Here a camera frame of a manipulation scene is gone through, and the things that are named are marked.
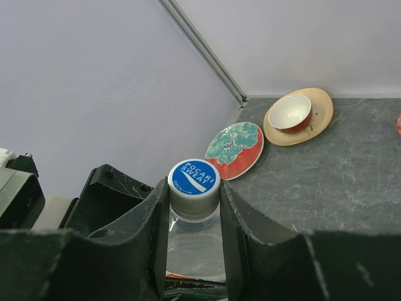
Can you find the left aluminium frame post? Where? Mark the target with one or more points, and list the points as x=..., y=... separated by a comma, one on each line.
x=193, y=35

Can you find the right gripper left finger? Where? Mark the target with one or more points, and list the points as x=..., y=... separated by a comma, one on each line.
x=124, y=260

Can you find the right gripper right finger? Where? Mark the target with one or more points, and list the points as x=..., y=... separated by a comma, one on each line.
x=266, y=261

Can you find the red white tea cup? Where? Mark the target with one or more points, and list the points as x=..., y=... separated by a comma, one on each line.
x=291, y=114

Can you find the red teal floral plate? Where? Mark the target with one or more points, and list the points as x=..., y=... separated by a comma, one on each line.
x=235, y=149

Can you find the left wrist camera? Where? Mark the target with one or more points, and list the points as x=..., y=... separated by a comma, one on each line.
x=22, y=198

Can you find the clear Pocari Sweat bottle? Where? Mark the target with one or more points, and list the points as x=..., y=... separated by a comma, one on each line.
x=195, y=249

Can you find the blue white Pocari cap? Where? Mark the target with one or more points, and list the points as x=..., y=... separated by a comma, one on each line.
x=194, y=189

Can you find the red patterned bowl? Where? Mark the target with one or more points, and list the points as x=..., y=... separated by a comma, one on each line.
x=398, y=124

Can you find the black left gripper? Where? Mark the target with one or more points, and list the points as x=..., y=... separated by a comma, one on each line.
x=107, y=194

